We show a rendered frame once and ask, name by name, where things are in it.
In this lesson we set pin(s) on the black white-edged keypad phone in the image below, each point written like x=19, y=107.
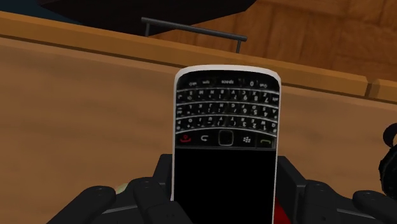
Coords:
x=225, y=173

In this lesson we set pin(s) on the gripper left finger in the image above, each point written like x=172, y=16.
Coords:
x=149, y=201

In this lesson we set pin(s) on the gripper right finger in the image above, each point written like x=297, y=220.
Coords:
x=322, y=201

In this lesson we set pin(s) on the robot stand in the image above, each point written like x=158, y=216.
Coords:
x=130, y=12

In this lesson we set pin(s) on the red object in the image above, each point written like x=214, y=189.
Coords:
x=281, y=214

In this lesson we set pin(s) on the black rounded object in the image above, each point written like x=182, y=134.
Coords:
x=390, y=167

